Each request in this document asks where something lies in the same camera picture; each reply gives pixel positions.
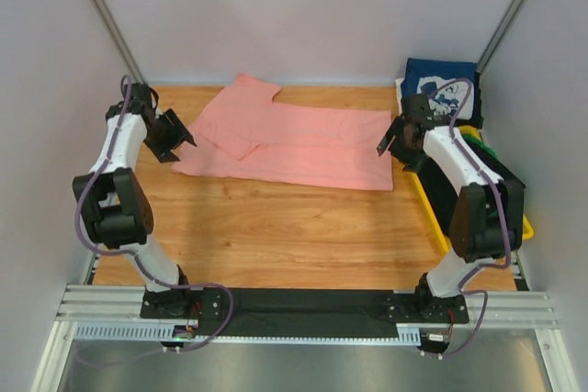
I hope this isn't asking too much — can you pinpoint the navy printed folded t shirt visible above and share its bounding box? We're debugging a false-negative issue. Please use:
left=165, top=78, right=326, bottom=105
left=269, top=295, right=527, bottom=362
left=401, top=58, right=477, bottom=125

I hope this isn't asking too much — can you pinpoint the aluminium corner post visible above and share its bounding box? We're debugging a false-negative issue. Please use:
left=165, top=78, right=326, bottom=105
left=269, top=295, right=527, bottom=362
left=90, top=0, right=145, bottom=82
left=477, top=0, right=527, bottom=76

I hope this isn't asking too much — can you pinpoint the aluminium frame rail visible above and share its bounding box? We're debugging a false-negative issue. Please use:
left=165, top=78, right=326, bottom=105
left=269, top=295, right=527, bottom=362
left=55, top=285, right=559, bottom=330

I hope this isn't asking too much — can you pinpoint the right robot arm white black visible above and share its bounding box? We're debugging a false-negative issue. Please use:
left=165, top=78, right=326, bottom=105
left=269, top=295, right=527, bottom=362
left=377, top=94, right=525, bottom=322

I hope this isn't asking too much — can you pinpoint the white folded t shirt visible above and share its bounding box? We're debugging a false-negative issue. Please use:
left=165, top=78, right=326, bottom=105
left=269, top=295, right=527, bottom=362
left=395, top=78, right=404, bottom=115

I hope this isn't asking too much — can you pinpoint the aluminium corner post left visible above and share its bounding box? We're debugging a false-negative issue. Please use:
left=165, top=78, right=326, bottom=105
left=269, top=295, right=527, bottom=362
left=90, top=0, right=145, bottom=82

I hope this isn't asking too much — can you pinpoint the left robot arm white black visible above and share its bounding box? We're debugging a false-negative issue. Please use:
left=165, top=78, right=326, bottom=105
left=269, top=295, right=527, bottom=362
left=72, top=75, right=195, bottom=319

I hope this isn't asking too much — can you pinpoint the pink t shirt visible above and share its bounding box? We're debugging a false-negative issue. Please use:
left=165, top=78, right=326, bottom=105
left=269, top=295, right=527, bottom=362
left=172, top=74, right=393, bottom=191

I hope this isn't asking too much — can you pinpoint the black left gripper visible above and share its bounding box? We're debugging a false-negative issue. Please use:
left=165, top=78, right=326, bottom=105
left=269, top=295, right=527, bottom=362
left=144, top=110, right=197, bottom=165

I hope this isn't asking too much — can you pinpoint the green t shirt in bin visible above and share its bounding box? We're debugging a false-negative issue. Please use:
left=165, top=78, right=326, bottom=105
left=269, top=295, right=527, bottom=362
left=461, top=132, right=498, bottom=159

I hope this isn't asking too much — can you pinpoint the grey slotted cable duct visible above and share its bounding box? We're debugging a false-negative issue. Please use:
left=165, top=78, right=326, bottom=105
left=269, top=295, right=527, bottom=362
left=73, top=323, right=422, bottom=346

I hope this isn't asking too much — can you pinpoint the black folded t shirt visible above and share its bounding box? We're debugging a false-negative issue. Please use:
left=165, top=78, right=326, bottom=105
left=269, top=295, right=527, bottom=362
left=418, top=139, right=526, bottom=236

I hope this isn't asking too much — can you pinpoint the yellow plastic bin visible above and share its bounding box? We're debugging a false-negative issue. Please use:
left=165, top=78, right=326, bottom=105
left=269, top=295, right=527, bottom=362
left=403, top=124, right=536, bottom=255

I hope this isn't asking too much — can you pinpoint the aluminium corner post right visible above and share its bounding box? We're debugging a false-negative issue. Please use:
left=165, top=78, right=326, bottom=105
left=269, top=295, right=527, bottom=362
left=477, top=0, right=527, bottom=76

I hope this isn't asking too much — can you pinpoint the black folded shirt in stack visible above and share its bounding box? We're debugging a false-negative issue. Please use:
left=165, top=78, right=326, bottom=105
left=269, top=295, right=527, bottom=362
left=469, top=72, right=484, bottom=129

